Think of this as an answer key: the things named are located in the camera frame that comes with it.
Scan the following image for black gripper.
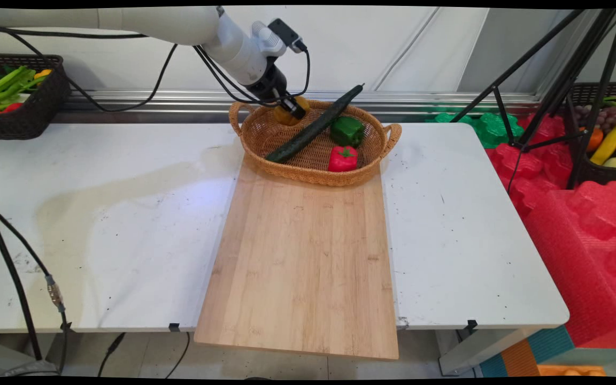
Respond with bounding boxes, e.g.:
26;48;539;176
243;58;309;120

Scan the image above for brown potato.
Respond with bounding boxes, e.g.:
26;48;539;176
274;96;312;127

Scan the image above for long dark green cucumber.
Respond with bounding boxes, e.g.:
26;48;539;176
266;84;366;164

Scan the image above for green bell pepper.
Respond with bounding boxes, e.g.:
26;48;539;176
330;116;366;149

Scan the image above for red bell pepper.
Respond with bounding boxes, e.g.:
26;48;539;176
328;145;359;173

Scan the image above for wooden cutting board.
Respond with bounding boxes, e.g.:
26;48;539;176
195;155;400;360

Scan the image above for green foam mat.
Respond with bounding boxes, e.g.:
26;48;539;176
425;109;526;150

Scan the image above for dark woven vegetable basket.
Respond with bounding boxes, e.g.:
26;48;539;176
0;53;72;141

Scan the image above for black tripod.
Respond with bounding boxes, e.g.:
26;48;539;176
450;8;616;191

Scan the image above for green celery stalks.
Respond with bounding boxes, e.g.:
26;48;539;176
0;65;39;106

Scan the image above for white table leg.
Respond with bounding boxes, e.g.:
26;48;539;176
438;327;534;376

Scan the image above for purple grapes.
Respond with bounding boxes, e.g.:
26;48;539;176
575;106;616;135

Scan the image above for dark woven fruit basket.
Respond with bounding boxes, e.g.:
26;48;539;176
569;82;616;188

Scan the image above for yellow banana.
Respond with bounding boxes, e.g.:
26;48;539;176
590;124;616;166

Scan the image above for red foam mat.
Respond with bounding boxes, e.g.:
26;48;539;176
486;114;616;349

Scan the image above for blue orange foam tile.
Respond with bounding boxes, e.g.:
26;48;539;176
478;325;576;378

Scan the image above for short black camera cable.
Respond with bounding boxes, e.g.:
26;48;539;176
280;47;311;101

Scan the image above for oval wicker basket with handles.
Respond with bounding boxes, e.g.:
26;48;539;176
229;98;403;187

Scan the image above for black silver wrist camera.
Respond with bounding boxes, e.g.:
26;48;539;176
267;18;309;55

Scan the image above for metal wall rail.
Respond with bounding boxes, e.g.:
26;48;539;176
54;89;543;124

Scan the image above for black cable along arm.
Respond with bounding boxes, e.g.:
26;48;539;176
0;27;276;113

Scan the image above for thin black floor cable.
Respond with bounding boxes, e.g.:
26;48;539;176
165;332;191;379

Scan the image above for black cable with metal connector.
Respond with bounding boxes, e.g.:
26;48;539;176
0;202;70;372

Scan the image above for black floor cable with plug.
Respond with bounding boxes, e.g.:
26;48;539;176
97;332;126;378

